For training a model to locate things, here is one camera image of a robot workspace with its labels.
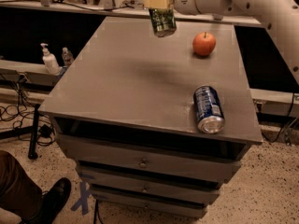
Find green soda can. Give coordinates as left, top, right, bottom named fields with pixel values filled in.
left=148, top=6, right=177, bottom=37

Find black leather shoe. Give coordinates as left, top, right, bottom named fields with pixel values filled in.
left=19, top=177, right=71, bottom=224

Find white pump bottle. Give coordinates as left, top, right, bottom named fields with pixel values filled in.
left=40, top=43, right=60, bottom=75

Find brown trouser leg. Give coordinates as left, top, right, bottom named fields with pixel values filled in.
left=0, top=151, right=42, bottom=220

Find black floor cables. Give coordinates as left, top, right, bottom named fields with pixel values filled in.
left=0, top=73, right=57, bottom=147

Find blue soda can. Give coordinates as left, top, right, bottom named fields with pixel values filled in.
left=193, top=86, right=225, bottom=133

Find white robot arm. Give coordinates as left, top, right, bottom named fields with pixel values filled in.
left=143, top=0, right=299, bottom=83

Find red apple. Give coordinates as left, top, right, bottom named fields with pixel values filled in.
left=192, top=32, right=216, bottom=56

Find black stand leg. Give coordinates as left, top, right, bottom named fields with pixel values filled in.
left=28, top=105, right=39, bottom=160

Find clear plastic bottle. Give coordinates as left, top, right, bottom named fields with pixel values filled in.
left=62, top=47, right=74, bottom=67

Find grey drawer cabinet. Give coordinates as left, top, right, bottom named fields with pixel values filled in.
left=40, top=17, right=263, bottom=217

